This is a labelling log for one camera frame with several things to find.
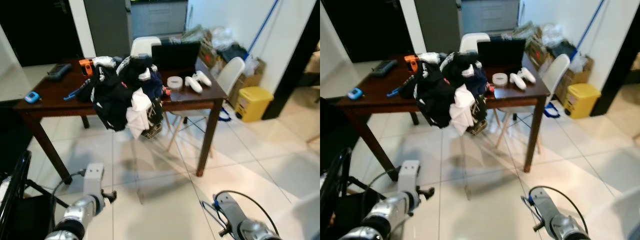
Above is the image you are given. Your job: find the black laptop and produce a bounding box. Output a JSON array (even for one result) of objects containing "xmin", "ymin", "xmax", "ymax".
[
  {"xmin": 476, "ymin": 37, "xmax": 527, "ymax": 71},
  {"xmin": 151, "ymin": 41, "xmax": 202, "ymax": 77}
]

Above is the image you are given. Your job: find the black metal frame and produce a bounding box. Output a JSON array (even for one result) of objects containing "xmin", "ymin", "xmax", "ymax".
[
  {"xmin": 0, "ymin": 149, "xmax": 71, "ymax": 240},
  {"xmin": 320, "ymin": 147, "xmax": 381, "ymax": 240}
]

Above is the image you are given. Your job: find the blue mop handle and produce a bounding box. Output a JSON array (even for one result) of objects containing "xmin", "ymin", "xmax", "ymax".
[
  {"xmin": 572, "ymin": 0, "xmax": 607, "ymax": 53},
  {"xmin": 247, "ymin": 0, "xmax": 281, "ymax": 56}
]

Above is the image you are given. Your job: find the white cloth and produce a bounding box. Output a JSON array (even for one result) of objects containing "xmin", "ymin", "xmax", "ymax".
[
  {"xmin": 449, "ymin": 84, "xmax": 476, "ymax": 136},
  {"xmin": 125, "ymin": 89, "xmax": 153, "ymax": 140}
]

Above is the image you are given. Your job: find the white game controller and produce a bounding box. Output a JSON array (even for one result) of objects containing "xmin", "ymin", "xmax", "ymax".
[
  {"xmin": 509, "ymin": 73, "xmax": 528, "ymax": 91},
  {"xmin": 518, "ymin": 67, "xmax": 537, "ymax": 84},
  {"xmin": 184, "ymin": 76, "xmax": 204, "ymax": 94},
  {"xmin": 193, "ymin": 70, "xmax": 213, "ymax": 87}
]

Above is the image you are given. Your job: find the white plastic chair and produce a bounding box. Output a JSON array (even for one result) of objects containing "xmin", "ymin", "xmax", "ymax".
[
  {"xmin": 495, "ymin": 53, "xmax": 572, "ymax": 153},
  {"xmin": 166, "ymin": 56, "xmax": 247, "ymax": 157},
  {"xmin": 130, "ymin": 36, "xmax": 162, "ymax": 58},
  {"xmin": 459, "ymin": 32, "xmax": 492, "ymax": 54}
]

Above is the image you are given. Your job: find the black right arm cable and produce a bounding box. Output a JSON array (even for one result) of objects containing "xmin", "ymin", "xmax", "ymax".
[
  {"xmin": 529, "ymin": 186, "xmax": 590, "ymax": 233},
  {"xmin": 215, "ymin": 190, "xmax": 279, "ymax": 236}
]

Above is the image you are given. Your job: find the filled brown cardboard box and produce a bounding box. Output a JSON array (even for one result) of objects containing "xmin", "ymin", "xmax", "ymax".
[
  {"xmin": 180, "ymin": 24, "xmax": 223, "ymax": 68},
  {"xmin": 505, "ymin": 20, "xmax": 548, "ymax": 66}
]

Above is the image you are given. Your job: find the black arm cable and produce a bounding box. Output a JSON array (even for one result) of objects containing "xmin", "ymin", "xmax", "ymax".
[
  {"xmin": 51, "ymin": 169, "xmax": 87, "ymax": 223},
  {"xmin": 372, "ymin": 167, "xmax": 401, "ymax": 191},
  {"xmin": 529, "ymin": 186, "xmax": 590, "ymax": 233},
  {"xmin": 215, "ymin": 190, "xmax": 279, "ymax": 236}
]

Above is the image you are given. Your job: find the black handheld device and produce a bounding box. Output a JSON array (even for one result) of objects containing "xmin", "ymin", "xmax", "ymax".
[
  {"xmin": 370, "ymin": 60, "xmax": 399, "ymax": 78},
  {"xmin": 47, "ymin": 63, "xmax": 74, "ymax": 81}
]

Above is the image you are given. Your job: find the dark wooden table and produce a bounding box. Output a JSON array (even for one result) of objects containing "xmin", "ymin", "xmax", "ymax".
[
  {"xmin": 14, "ymin": 56, "xmax": 228, "ymax": 185},
  {"xmin": 336, "ymin": 52, "xmax": 551, "ymax": 182}
]

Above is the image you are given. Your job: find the yellow plastic bin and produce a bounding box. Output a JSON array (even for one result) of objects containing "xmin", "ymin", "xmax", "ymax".
[
  {"xmin": 564, "ymin": 83, "xmax": 602, "ymax": 120},
  {"xmin": 235, "ymin": 86, "xmax": 275, "ymax": 123}
]

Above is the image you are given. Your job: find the clear plastic bag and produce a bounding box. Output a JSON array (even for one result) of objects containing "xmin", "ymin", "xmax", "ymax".
[
  {"xmin": 210, "ymin": 26, "xmax": 236, "ymax": 51},
  {"xmin": 540, "ymin": 22, "xmax": 566, "ymax": 46}
]

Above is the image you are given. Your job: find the pile of dark clothes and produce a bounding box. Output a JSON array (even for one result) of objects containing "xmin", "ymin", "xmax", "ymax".
[
  {"xmin": 89, "ymin": 54, "xmax": 167, "ymax": 140},
  {"xmin": 411, "ymin": 50, "xmax": 492, "ymax": 137}
]

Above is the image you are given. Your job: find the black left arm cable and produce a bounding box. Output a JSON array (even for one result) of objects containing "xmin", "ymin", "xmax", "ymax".
[
  {"xmin": 51, "ymin": 169, "xmax": 87, "ymax": 223},
  {"xmin": 372, "ymin": 167, "xmax": 401, "ymax": 191}
]

